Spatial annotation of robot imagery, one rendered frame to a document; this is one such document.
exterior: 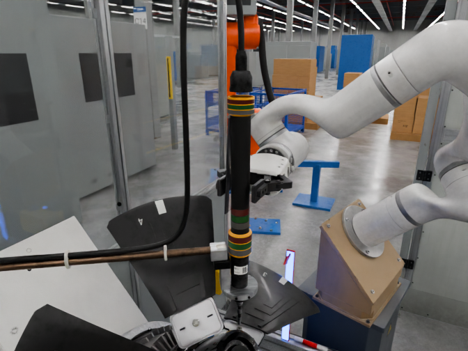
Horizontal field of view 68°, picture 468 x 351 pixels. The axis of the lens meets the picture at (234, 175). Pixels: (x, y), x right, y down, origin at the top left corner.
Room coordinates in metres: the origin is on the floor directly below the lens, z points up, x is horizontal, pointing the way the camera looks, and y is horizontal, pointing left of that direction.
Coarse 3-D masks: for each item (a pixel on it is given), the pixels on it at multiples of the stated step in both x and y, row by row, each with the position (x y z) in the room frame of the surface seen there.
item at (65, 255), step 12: (240, 0) 0.55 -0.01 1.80; (180, 12) 0.54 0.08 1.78; (240, 12) 0.55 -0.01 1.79; (180, 24) 0.54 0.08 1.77; (240, 24) 0.55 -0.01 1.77; (180, 36) 0.54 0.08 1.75; (240, 36) 0.55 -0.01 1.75; (180, 48) 0.54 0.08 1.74; (240, 48) 0.55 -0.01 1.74; (180, 60) 0.54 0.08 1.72; (180, 72) 0.54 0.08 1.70; (180, 228) 0.54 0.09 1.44; (168, 240) 0.53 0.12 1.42; (72, 252) 0.51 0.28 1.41; (84, 252) 0.51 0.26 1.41; (96, 252) 0.52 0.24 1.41; (108, 252) 0.52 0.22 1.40; (120, 252) 0.52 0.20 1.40
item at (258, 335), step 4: (228, 320) 0.60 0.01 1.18; (232, 320) 0.60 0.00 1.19; (224, 324) 0.59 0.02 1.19; (228, 324) 0.59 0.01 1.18; (232, 324) 0.59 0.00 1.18; (236, 324) 0.59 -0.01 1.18; (228, 328) 0.57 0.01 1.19; (232, 328) 0.57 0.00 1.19; (236, 328) 0.57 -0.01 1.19; (244, 328) 0.58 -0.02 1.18; (248, 328) 0.58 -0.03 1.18; (252, 328) 0.58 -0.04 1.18; (220, 332) 0.56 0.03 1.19; (248, 332) 0.56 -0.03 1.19; (252, 332) 0.56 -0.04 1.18; (256, 332) 0.56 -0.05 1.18; (260, 332) 0.56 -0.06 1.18; (252, 336) 0.55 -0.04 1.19; (256, 336) 0.55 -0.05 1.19; (260, 336) 0.55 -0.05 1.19; (256, 340) 0.54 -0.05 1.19; (260, 340) 0.54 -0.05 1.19
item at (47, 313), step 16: (48, 304) 0.35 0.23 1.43; (32, 320) 0.33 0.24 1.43; (48, 320) 0.34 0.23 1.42; (64, 320) 0.35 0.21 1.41; (80, 320) 0.36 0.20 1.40; (32, 336) 0.32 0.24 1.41; (48, 336) 0.33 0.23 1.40; (64, 336) 0.34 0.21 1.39; (80, 336) 0.35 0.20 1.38; (96, 336) 0.36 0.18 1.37; (112, 336) 0.37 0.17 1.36
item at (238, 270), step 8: (240, 56) 0.55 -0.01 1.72; (240, 64) 0.55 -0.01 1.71; (232, 72) 0.55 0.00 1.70; (240, 72) 0.54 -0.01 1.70; (248, 72) 0.55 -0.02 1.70; (232, 80) 0.55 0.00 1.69; (240, 80) 0.54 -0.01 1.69; (248, 80) 0.54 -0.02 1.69; (232, 88) 0.55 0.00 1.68; (240, 88) 0.54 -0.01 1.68; (248, 88) 0.54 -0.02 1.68; (232, 256) 0.55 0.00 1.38; (248, 256) 0.55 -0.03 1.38; (232, 264) 0.55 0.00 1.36; (240, 264) 0.54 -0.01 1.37; (248, 264) 0.55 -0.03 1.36; (232, 272) 0.55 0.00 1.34; (240, 272) 0.54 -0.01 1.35; (248, 272) 0.55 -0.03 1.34; (232, 280) 0.55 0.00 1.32; (240, 280) 0.54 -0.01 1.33; (240, 288) 0.54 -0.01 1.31
